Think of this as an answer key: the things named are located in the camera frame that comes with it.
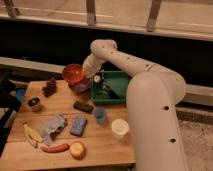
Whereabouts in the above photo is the red sausage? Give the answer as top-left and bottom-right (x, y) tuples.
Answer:
(40, 143), (70, 153)

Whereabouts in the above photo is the red bowl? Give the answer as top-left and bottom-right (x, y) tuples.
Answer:
(62, 64), (84, 84)

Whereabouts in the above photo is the blue translucent cup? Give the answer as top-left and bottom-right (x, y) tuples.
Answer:
(93, 107), (107, 124)

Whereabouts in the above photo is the blue sponge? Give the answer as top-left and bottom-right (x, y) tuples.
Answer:
(70, 116), (87, 137)

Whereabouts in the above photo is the purple bowl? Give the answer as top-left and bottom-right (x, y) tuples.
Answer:
(69, 79), (90, 93)

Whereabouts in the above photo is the yellow-red apple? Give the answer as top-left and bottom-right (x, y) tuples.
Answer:
(70, 141), (86, 160)

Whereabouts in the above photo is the black chair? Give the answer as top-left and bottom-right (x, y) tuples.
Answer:
(0, 68), (21, 156)

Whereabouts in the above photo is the green plastic tray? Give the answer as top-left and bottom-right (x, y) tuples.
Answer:
(91, 71), (131, 105)

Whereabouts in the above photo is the small dark cup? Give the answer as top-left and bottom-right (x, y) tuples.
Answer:
(28, 97), (42, 112)

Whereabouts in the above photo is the black tool in tray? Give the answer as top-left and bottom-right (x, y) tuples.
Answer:
(93, 73), (119, 99)

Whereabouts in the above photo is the crumpled grey-blue cloth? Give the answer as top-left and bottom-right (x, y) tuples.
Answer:
(39, 114), (67, 146)

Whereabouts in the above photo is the dark grape bunch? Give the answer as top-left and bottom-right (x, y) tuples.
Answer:
(42, 79), (57, 97)

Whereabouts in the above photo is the white plastic cup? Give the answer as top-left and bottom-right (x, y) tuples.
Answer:
(111, 119), (129, 139)

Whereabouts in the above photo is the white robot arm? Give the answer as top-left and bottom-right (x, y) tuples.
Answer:
(83, 39), (189, 171)

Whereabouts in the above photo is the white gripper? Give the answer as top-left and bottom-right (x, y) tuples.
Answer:
(83, 54), (103, 78)

